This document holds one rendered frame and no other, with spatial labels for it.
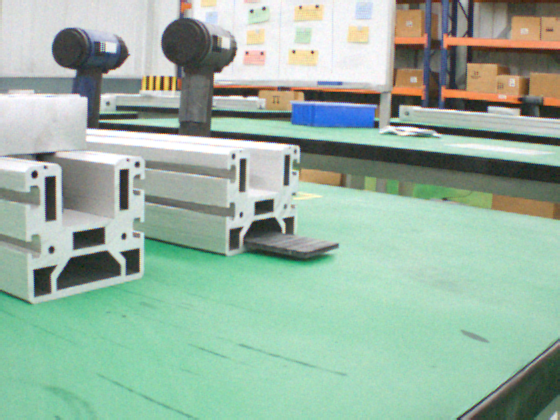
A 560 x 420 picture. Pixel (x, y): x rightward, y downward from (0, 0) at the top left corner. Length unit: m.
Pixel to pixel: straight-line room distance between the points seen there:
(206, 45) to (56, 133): 0.34
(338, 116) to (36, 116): 2.50
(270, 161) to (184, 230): 0.10
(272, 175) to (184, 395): 0.34
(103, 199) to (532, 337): 0.29
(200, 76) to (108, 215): 0.41
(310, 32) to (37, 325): 3.58
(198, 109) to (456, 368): 0.57
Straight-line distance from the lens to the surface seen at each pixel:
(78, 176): 0.50
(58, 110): 0.53
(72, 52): 0.99
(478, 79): 10.82
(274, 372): 0.34
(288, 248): 0.56
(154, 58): 9.41
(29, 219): 0.43
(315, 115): 2.90
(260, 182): 0.63
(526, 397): 0.39
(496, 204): 4.17
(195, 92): 0.86
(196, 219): 0.58
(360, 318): 0.43
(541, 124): 4.02
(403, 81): 11.39
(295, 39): 3.97
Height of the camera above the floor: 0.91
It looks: 10 degrees down
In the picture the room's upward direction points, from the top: 2 degrees clockwise
